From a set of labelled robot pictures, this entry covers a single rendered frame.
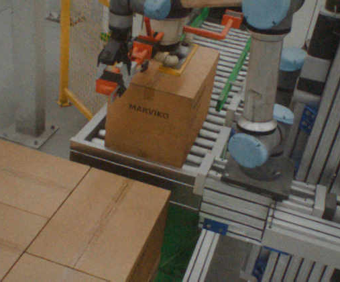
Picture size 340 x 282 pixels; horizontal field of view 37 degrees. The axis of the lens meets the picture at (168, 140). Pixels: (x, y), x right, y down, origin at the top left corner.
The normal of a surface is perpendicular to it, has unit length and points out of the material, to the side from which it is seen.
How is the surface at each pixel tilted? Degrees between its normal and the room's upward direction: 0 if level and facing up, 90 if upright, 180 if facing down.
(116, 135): 90
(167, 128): 90
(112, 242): 0
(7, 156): 0
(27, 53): 90
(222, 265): 0
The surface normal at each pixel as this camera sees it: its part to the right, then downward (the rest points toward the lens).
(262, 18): -0.52, 0.24
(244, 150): -0.54, 0.51
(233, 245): 0.13, -0.83
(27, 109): -0.29, 0.49
